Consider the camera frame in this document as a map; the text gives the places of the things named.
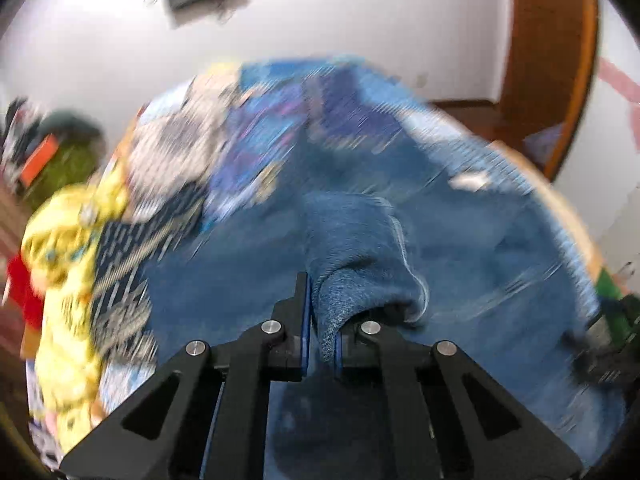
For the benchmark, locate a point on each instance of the white wall socket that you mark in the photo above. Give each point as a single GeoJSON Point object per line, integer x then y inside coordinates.
{"type": "Point", "coordinates": [421, 80]}

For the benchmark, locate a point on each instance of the blue denim jacket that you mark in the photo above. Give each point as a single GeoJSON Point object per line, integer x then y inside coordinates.
{"type": "Point", "coordinates": [479, 268]}

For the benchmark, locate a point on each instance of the orange box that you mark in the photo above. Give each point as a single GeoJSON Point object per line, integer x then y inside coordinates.
{"type": "Point", "coordinates": [39, 158]}

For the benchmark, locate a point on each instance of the blue patchwork quilt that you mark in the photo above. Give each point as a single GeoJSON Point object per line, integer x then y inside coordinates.
{"type": "Point", "coordinates": [214, 146]}

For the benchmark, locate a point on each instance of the wooden wardrobe cabinet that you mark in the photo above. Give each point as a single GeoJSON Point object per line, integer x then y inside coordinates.
{"type": "Point", "coordinates": [548, 72]}

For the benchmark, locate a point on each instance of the red plush toy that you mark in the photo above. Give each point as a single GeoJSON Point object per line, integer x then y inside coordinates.
{"type": "Point", "coordinates": [22, 294]}

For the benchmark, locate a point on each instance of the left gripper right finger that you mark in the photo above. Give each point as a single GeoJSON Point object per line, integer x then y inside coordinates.
{"type": "Point", "coordinates": [445, 417]}

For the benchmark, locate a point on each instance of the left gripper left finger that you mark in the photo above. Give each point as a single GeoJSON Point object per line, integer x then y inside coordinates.
{"type": "Point", "coordinates": [202, 415]}

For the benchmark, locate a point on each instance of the white sliding door with hearts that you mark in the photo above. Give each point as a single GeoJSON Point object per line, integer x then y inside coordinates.
{"type": "Point", "coordinates": [600, 173]}

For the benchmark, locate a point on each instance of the yellow cartoon blanket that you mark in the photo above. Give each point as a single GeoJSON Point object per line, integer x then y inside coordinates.
{"type": "Point", "coordinates": [59, 248]}

